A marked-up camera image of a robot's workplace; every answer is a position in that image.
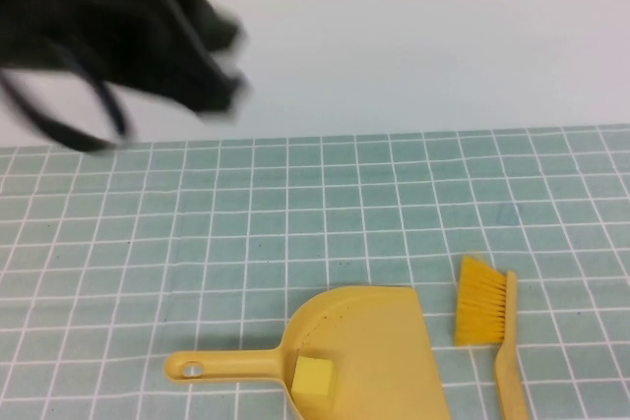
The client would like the yellow plastic dustpan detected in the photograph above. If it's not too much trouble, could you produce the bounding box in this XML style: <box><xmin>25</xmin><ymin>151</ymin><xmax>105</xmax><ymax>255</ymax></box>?
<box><xmin>162</xmin><ymin>284</ymin><xmax>452</xmax><ymax>420</ymax></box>

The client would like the yellow hand brush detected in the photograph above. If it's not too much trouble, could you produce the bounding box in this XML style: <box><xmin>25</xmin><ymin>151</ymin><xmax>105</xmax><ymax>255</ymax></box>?
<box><xmin>453</xmin><ymin>253</ymin><xmax>532</xmax><ymax>420</ymax></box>

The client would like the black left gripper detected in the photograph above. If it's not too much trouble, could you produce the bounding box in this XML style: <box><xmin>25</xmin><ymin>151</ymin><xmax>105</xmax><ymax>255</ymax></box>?
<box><xmin>73</xmin><ymin>0</ymin><xmax>248</xmax><ymax>120</ymax></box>

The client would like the small yellow foam cube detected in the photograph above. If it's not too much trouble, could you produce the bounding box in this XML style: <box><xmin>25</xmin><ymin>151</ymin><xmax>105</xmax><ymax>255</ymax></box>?
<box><xmin>290</xmin><ymin>354</ymin><xmax>338</xmax><ymax>397</ymax></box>

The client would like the green checked tablecloth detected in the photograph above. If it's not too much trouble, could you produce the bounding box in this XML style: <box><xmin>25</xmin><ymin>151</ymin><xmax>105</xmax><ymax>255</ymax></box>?
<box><xmin>0</xmin><ymin>125</ymin><xmax>630</xmax><ymax>420</ymax></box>

